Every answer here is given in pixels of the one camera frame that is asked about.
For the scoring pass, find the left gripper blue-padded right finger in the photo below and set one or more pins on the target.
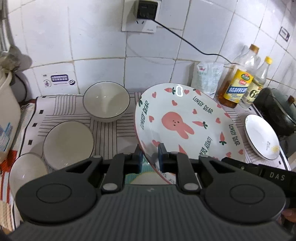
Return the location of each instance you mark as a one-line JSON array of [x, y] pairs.
[[180, 165]]

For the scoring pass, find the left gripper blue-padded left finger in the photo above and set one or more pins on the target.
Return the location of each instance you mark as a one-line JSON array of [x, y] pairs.
[[117, 168]]

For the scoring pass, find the pink rabbit pattern plate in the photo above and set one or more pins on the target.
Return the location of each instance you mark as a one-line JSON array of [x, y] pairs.
[[185, 120]]

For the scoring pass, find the white plate with black rim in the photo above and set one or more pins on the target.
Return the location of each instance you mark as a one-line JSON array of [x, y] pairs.
[[261, 137]]

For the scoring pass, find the white bowl with dark rim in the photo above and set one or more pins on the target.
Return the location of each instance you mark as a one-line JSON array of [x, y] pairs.
[[106, 101]]

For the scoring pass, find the person's right hand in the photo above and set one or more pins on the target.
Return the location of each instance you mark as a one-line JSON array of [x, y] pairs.
[[288, 214]]

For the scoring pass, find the striped table cloth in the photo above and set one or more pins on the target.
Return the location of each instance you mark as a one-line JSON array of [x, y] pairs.
[[38, 117]]

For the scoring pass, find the dark green cooking pot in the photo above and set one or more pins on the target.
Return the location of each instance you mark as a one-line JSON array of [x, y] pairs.
[[278, 110]]

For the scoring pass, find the clear vinegar bottle yellow cap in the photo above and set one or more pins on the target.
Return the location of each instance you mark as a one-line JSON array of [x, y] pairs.
[[256, 85]]

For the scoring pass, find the white powder bag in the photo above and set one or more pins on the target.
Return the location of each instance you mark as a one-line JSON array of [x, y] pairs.
[[206, 76]]

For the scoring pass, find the cooking wine bottle yellow label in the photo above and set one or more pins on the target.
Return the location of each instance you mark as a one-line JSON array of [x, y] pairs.
[[238, 77]]

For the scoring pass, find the cream rice cooker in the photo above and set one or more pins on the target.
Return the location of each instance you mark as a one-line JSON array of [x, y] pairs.
[[10, 114]]

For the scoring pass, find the hanging metal utensils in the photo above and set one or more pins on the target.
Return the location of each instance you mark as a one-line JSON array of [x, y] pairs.
[[9, 52]]

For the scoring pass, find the black power adapter plug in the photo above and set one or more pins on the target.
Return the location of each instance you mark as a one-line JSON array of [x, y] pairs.
[[147, 10]]

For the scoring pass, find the wall sticker label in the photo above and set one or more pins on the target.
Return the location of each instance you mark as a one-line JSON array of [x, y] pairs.
[[57, 79]]

